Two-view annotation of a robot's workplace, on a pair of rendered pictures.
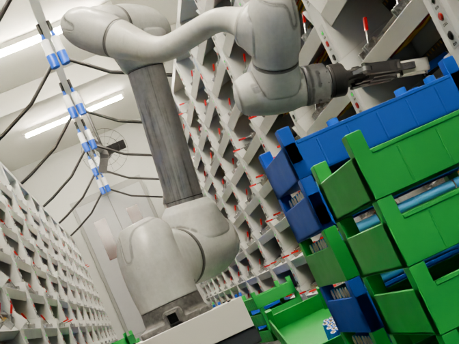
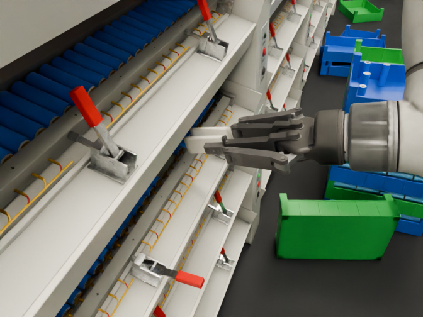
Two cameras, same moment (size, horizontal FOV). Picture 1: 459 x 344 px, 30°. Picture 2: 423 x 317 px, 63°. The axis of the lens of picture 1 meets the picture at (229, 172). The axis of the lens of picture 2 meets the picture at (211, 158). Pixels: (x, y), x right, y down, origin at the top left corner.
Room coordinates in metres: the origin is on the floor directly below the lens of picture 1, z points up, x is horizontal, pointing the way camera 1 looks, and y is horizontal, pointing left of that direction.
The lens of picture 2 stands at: (2.29, -0.24, 0.92)
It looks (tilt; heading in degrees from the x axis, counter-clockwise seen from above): 41 degrees down; 213
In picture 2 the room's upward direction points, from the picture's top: 4 degrees counter-clockwise
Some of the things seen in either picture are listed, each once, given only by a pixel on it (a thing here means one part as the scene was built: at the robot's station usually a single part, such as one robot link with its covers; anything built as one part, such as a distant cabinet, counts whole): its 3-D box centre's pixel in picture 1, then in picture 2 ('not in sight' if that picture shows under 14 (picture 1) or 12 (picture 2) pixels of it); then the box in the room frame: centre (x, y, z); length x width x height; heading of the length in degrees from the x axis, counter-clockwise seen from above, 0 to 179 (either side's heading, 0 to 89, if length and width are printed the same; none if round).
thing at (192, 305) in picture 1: (173, 314); not in sight; (2.11, 0.27, 0.30); 0.22 x 0.18 x 0.06; 4
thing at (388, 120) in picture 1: (360, 130); (410, 88); (1.36, -0.22, 0.44); 0.30 x 0.20 x 0.08; 100
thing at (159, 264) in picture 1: (154, 261); not in sight; (2.14, 0.26, 0.44); 0.18 x 0.16 x 0.22; 146
